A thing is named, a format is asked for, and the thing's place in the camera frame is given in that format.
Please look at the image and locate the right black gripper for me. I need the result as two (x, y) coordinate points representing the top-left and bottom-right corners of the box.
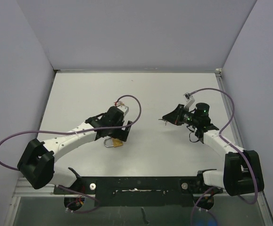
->
(163, 104), (199, 127)

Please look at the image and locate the brass padlock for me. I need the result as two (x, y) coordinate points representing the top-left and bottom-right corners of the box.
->
(104, 137), (124, 148)

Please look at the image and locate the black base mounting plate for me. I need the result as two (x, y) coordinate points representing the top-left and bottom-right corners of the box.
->
(54, 175), (223, 213)

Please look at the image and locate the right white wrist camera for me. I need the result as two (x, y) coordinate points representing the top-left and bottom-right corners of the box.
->
(183, 93), (195, 111)

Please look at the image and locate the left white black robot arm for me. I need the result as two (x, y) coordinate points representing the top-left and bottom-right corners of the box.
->
(17, 105), (130, 194)

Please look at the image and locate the aluminium frame rail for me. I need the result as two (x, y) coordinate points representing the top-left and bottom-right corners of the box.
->
(215, 68), (273, 226)

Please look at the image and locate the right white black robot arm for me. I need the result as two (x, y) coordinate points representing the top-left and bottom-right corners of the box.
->
(162, 103), (265, 196)

